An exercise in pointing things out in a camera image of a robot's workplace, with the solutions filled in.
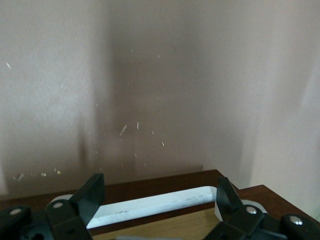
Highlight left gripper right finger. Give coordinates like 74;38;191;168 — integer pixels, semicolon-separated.
203;176;320;240

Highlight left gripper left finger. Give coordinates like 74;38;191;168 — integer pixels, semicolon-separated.
0;172;105;240

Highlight light wooden drawer with handle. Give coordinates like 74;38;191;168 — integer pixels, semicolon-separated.
0;169;238;240

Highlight brown table cover sheet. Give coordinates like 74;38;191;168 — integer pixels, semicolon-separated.
0;0;320;227

